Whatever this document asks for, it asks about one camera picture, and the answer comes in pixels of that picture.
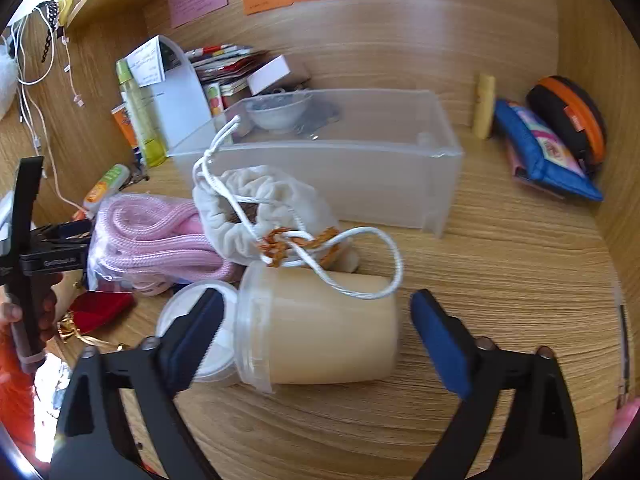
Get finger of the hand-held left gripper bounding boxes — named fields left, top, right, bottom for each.
left=45, top=242, right=92, bottom=276
left=32, top=221, right=96, bottom=243

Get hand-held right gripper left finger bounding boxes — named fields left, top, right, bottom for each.
left=47, top=287, right=226, bottom=480

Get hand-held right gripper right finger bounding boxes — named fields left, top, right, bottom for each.
left=410, top=289, right=586, bottom=480

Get white round jar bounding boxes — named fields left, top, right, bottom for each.
left=156, top=280, right=241, bottom=386

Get red velvet pouch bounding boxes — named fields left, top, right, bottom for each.
left=65, top=290, right=136, bottom=333

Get gold ribbon ornament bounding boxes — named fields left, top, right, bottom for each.
left=57, top=312, right=133, bottom=353

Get pink rope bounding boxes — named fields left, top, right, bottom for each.
left=87, top=194, right=243, bottom=293

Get orange braided cord with gourd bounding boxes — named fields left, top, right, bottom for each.
left=257, top=227, right=351, bottom=268

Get beige plastic jar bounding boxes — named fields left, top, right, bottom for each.
left=235, top=260, right=401, bottom=393

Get white drawstring pouch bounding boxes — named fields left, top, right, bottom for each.
left=192, top=115, right=403, bottom=301

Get clear plastic storage box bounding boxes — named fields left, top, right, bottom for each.
left=167, top=87, right=465, bottom=238

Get person's left forearm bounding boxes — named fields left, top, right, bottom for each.
left=0, top=340, right=38, bottom=446

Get wooden desktop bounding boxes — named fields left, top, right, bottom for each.
left=40, top=87, right=626, bottom=480

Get person's left hand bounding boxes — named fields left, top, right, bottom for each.
left=0, top=272, right=63, bottom=346

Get white squeeze bottle orange label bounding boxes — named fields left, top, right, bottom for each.
left=82, top=163, right=132, bottom=213

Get orange tube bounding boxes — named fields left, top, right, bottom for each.
left=111, top=104, right=141, bottom=153

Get yellow spray bottle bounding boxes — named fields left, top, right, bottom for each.
left=116, top=59, right=168, bottom=168

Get white plastic bag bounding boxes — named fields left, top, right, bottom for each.
left=0, top=45, right=18, bottom=121

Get white paper sheets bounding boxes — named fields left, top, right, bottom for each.
left=125, top=35, right=216, bottom=153

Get white handwritten paper sheet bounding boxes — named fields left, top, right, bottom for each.
left=126, top=36, right=166, bottom=88

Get fruit print booklet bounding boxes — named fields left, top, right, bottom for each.
left=202, top=81, right=226, bottom=118

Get pink wallet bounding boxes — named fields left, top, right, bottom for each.
left=505, top=140, right=566, bottom=198

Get blue zip pouch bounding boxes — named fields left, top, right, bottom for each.
left=492, top=99, right=605, bottom=203

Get stack of books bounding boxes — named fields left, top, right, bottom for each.
left=185, top=45, right=271, bottom=96

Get white bowl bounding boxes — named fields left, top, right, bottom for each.
left=245, top=91, right=313, bottom=133

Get small yellow bottle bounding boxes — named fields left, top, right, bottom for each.
left=472, top=72, right=497, bottom=140

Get small white box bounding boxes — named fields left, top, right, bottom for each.
left=246, top=55, right=292, bottom=96

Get black orange round case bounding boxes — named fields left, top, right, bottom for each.
left=526, top=76, right=607, bottom=176

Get white charging cable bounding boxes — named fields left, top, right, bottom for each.
left=10, top=25, right=88, bottom=211

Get white cable pink plug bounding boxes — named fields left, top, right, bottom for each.
left=59, top=30, right=85, bottom=108

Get black chain strap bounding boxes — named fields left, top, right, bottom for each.
left=44, top=2, right=61, bottom=66

